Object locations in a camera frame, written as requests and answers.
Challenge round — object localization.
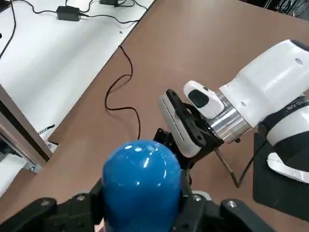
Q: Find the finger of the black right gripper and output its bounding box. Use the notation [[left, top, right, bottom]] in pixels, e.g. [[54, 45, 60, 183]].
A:
[[154, 128, 181, 158]]

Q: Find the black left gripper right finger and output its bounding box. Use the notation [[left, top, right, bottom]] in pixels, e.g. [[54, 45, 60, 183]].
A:
[[172, 190, 275, 232]]

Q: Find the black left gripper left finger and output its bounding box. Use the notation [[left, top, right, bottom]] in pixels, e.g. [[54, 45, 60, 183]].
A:
[[0, 179, 105, 232]]

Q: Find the blue desk lamp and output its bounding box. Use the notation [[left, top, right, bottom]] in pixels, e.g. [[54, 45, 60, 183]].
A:
[[101, 139, 182, 232]]

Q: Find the black mouse mat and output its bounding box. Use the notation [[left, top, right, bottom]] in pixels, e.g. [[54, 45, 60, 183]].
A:
[[252, 131, 309, 222]]

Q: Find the black power adapter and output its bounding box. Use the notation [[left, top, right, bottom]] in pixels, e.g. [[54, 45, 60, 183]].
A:
[[56, 5, 81, 22], [99, 0, 121, 8]]

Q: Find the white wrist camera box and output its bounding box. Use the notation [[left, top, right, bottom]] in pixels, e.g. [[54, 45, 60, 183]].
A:
[[157, 88, 213, 157]]

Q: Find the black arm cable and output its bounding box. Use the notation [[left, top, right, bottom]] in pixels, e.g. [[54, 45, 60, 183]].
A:
[[214, 128, 267, 189]]

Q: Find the black lamp cable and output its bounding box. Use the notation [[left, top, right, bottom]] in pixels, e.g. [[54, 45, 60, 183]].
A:
[[104, 45, 142, 141]]

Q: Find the aluminium frame post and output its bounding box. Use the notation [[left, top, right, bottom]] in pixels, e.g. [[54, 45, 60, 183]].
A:
[[0, 84, 53, 174]]

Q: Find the black adapter cable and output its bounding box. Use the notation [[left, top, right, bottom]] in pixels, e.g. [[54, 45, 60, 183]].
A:
[[79, 4, 148, 25], [11, 0, 58, 15]]

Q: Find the long black cable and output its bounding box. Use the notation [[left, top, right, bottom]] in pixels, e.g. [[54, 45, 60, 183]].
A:
[[0, 0, 17, 59]]

